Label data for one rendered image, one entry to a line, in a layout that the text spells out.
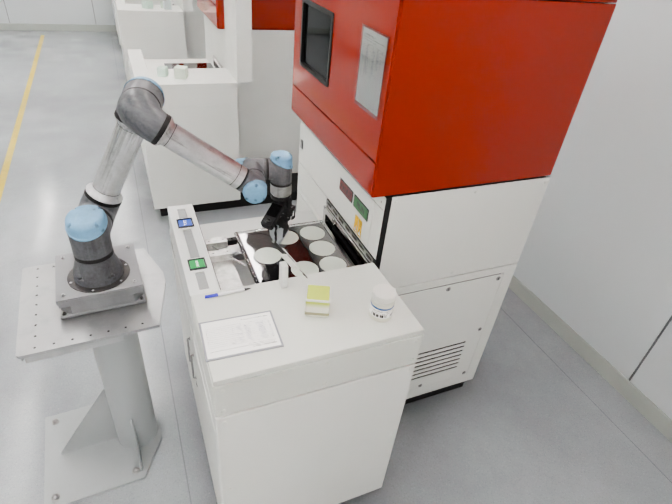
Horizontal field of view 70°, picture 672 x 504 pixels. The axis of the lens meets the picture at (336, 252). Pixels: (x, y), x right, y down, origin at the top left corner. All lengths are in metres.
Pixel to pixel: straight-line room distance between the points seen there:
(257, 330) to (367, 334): 0.31
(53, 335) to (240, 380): 0.66
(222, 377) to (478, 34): 1.15
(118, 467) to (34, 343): 0.81
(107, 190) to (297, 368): 0.84
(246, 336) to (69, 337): 0.58
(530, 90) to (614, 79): 1.15
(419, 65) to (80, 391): 2.08
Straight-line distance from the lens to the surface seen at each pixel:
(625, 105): 2.76
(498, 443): 2.52
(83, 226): 1.62
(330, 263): 1.75
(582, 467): 2.63
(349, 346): 1.36
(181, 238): 1.78
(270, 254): 1.78
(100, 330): 1.68
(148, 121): 1.45
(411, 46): 1.39
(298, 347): 1.35
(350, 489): 2.04
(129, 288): 1.70
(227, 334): 1.38
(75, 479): 2.35
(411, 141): 1.49
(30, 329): 1.76
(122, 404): 2.13
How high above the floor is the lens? 1.95
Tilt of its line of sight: 35 degrees down
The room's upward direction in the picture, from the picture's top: 6 degrees clockwise
